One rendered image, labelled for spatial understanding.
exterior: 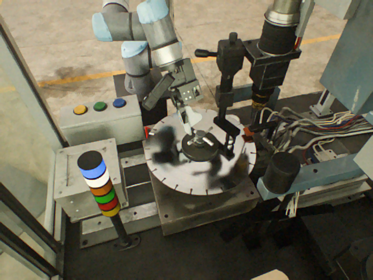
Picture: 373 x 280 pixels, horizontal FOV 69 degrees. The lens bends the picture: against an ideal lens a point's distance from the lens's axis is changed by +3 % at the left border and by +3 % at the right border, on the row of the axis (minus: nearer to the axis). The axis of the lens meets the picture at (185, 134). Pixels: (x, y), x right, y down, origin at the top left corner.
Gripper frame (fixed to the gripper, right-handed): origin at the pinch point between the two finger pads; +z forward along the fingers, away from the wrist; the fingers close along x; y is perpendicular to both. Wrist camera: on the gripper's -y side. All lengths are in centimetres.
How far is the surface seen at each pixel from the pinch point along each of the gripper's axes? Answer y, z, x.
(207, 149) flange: 3.6, 6.0, -3.8
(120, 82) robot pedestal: -17, -14, 66
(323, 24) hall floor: 235, 23, 248
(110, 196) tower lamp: -22.3, 0.0, -20.2
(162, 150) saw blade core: -8.6, 2.5, -0.1
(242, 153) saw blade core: 12.6, 10.5, -5.9
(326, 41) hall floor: 210, 37, 214
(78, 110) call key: -31.5, -13.4, 27.2
